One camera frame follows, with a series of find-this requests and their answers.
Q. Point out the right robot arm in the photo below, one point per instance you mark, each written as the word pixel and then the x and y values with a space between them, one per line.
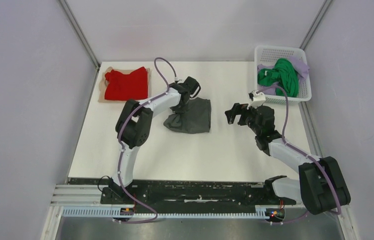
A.
pixel 321 186

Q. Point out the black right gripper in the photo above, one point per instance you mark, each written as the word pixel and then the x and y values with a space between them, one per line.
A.
pixel 238 109

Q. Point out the beige folded t shirt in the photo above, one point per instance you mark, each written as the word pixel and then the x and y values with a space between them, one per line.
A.
pixel 102 84

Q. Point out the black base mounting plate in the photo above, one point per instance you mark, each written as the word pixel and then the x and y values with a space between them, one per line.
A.
pixel 192 197

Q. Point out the lilac t shirt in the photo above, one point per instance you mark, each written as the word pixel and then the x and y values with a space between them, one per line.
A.
pixel 299 67

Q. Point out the aluminium corner post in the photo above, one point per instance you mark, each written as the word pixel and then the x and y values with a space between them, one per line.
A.
pixel 316 22
pixel 79 32

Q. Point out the aluminium frame rails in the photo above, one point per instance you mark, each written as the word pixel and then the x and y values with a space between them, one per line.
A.
pixel 86 192

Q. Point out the white slotted cable duct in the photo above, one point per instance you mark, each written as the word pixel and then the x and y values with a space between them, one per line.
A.
pixel 119 213

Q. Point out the right aluminium corner post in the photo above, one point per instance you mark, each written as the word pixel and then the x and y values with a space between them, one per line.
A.
pixel 316 22

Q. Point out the red folded t shirt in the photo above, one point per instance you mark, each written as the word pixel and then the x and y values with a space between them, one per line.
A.
pixel 127 82

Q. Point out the grey t shirt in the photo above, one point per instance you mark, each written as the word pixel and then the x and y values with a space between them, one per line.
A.
pixel 192 118

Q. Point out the green t shirt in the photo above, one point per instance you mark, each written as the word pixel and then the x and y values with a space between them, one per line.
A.
pixel 283 75

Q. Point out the left aluminium corner post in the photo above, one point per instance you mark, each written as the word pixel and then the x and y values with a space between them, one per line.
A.
pixel 79 32

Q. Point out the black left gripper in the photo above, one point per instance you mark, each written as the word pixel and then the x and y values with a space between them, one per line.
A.
pixel 179 110

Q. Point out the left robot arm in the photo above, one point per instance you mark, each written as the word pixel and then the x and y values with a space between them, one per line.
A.
pixel 134 124

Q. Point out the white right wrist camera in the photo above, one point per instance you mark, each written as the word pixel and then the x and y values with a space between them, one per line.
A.
pixel 257 99

